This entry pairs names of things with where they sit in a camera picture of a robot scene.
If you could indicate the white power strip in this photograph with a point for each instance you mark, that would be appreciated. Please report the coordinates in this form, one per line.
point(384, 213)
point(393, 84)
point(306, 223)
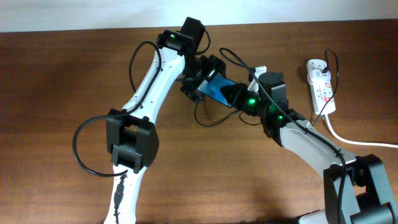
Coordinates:
point(320, 86)

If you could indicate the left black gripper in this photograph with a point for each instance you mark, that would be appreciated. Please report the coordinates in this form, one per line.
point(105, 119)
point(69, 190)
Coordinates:
point(214, 65)

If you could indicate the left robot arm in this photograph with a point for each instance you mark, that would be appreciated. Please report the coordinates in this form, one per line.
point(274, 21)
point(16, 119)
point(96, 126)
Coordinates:
point(131, 136)

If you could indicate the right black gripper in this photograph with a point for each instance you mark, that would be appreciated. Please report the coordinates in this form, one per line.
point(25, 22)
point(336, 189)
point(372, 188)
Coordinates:
point(236, 99)

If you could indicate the blue Samsung Galaxy smartphone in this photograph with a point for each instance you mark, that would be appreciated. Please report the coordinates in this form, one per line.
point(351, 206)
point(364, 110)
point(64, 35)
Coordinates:
point(212, 88)

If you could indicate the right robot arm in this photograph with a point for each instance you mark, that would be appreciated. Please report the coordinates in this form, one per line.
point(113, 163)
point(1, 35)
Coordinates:
point(356, 188)

